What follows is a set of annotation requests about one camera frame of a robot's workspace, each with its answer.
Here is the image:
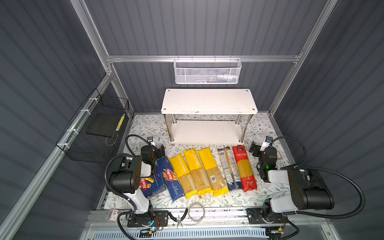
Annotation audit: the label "red spaghetti bag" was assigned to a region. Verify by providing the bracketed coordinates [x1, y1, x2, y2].
[233, 146, 258, 192]

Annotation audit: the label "clear blue spaghetti bag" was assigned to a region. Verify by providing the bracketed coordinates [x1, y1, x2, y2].
[218, 147, 243, 191]

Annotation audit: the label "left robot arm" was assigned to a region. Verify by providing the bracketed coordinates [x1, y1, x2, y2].
[104, 135, 167, 227]

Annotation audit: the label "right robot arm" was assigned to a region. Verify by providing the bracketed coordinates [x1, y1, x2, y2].
[249, 136, 366, 224]

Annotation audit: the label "blue Barilla pasta box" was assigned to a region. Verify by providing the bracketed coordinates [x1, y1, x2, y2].
[140, 166, 167, 199]

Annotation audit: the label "white two-tier shelf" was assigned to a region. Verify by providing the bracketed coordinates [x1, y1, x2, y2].
[161, 89, 258, 145]

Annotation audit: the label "yellow Pastatime bag left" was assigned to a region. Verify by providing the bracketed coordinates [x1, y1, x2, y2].
[169, 153, 198, 199]

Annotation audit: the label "yellow pastatime bag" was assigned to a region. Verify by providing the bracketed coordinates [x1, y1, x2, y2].
[198, 148, 229, 197]
[169, 153, 198, 199]
[183, 148, 214, 196]

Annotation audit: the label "floral table mat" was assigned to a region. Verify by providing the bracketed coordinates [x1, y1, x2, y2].
[103, 113, 301, 210]

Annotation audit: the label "blue Barilla spaghetti box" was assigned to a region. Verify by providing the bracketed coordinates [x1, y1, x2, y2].
[157, 157, 185, 201]

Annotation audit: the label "yellow Pastatime bag right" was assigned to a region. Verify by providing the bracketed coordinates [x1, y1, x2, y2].
[198, 148, 229, 197]

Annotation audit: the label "yellow Pastatime bag middle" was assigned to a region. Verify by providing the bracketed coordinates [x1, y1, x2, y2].
[183, 148, 214, 196]

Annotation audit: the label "black pliers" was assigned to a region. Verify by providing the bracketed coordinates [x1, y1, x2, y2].
[168, 209, 189, 228]

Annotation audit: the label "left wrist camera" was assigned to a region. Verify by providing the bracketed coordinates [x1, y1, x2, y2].
[147, 136, 156, 146]

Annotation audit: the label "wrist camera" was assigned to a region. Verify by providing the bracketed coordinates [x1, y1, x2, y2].
[260, 136, 273, 152]
[147, 136, 156, 146]

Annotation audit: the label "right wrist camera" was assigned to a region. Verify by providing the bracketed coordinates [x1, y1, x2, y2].
[260, 136, 273, 152]

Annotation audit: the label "black wire side basket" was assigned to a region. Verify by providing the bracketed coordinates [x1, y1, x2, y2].
[57, 90, 130, 164]

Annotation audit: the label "coiled white cable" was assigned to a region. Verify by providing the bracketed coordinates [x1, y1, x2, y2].
[187, 202, 206, 223]

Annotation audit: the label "white wire wall basket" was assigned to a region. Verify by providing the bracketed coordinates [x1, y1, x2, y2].
[173, 57, 242, 85]

